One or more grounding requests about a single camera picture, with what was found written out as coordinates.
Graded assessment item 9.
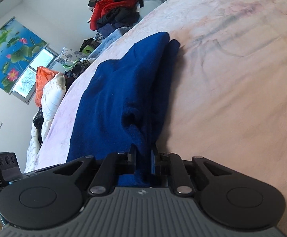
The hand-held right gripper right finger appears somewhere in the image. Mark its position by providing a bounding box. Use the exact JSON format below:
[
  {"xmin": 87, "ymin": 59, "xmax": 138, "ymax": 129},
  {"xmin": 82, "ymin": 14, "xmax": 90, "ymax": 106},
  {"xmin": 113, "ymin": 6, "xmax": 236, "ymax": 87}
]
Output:
[{"xmin": 150, "ymin": 148, "xmax": 233, "ymax": 197}]

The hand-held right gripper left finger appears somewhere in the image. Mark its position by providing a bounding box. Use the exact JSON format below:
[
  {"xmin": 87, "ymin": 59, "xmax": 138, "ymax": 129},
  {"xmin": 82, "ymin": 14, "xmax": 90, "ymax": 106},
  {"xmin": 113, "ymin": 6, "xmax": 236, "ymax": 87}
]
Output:
[{"xmin": 53, "ymin": 144, "xmax": 137, "ymax": 196}]

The blue sweater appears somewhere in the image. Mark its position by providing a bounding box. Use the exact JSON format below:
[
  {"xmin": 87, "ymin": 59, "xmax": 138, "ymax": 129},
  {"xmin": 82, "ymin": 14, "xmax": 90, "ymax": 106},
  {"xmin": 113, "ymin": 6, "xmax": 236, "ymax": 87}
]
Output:
[{"xmin": 66, "ymin": 31, "xmax": 182, "ymax": 188}]

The dark clothes pile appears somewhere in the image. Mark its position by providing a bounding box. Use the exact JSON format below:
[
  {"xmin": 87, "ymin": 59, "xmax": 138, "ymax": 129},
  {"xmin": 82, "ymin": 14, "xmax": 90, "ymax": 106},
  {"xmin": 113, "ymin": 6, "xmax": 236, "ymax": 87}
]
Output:
[{"xmin": 32, "ymin": 107, "xmax": 44, "ymax": 144}]

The white script-print quilt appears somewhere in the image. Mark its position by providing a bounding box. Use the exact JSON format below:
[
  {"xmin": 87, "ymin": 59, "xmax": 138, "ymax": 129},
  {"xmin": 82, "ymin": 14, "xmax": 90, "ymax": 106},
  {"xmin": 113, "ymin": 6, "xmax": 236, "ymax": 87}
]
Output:
[{"xmin": 24, "ymin": 122, "xmax": 44, "ymax": 174}]

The white puffer jacket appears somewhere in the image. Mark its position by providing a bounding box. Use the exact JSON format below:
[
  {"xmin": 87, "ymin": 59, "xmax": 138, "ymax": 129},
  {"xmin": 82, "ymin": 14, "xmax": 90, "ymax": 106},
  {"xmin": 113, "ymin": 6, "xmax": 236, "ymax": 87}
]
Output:
[{"xmin": 41, "ymin": 72, "xmax": 67, "ymax": 140}]

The window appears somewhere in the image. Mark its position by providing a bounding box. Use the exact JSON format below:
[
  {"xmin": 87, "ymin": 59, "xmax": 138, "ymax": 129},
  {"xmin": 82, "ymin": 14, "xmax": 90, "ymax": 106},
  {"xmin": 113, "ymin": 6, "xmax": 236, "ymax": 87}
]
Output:
[{"xmin": 11, "ymin": 46, "xmax": 60, "ymax": 104}]

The orange plastic bag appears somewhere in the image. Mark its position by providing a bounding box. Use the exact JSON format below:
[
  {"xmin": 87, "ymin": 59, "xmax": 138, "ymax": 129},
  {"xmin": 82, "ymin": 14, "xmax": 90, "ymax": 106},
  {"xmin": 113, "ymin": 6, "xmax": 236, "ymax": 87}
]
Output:
[{"xmin": 34, "ymin": 66, "xmax": 60, "ymax": 108}]

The leopard patterned cloth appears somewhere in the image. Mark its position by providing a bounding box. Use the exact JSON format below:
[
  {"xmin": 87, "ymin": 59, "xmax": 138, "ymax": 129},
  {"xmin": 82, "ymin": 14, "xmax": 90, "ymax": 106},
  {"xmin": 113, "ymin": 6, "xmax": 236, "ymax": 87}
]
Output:
[{"xmin": 66, "ymin": 59, "xmax": 91, "ymax": 80}]

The lotus print roller blind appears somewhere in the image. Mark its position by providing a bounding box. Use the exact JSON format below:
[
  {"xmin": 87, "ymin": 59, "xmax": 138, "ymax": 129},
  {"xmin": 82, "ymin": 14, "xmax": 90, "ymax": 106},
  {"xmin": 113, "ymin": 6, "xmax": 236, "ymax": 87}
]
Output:
[{"xmin": 0, "ymin": 20, "xmax": 48, "ymax": 95}]

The pink bed sheet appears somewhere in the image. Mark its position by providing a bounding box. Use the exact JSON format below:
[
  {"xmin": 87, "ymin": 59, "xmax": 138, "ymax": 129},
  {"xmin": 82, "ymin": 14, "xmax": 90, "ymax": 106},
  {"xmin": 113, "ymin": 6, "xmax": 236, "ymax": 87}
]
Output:
[{"xmin": 24, "ymin": 0, "xmax": 287, "ymax": 237}]

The green plastic object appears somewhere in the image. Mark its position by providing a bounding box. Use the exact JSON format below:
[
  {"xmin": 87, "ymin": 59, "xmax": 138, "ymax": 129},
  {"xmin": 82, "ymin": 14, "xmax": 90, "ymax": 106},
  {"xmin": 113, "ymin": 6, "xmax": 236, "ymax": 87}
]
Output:
[{"xmin": 81, "ymin": 45, "xmax": 95, "ymax": 55}]

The floral pillow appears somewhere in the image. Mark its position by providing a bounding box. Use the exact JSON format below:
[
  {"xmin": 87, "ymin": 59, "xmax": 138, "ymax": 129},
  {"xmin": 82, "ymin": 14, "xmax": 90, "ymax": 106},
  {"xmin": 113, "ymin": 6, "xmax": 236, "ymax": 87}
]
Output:
[{"xmin": 55, "ymin": 47, "xmax": 82, "ymax": 65}]

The blue denim cloth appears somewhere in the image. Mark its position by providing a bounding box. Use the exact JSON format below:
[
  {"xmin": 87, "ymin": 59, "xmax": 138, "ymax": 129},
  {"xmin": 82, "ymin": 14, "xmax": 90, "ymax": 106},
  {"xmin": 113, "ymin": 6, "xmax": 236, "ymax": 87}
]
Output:
[{"xmin": 94, "ymin": 23, "xmax": 135, "ymax": 45}]

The black jacket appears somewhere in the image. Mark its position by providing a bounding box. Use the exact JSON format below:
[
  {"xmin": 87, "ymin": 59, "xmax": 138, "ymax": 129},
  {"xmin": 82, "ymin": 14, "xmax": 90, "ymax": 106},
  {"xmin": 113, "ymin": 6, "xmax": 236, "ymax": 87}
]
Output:
[{"xmin": 97, "ymin": 6, "xmax": 141, "ymax": 27}]

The red garment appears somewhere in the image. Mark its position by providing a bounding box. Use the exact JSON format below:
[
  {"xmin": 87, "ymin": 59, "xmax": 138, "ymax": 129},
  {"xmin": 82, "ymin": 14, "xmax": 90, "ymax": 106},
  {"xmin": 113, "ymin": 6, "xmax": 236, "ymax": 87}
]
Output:
[{"xmin": 90, "ymin": 0, "xmax": 139, "ymax": 31}]

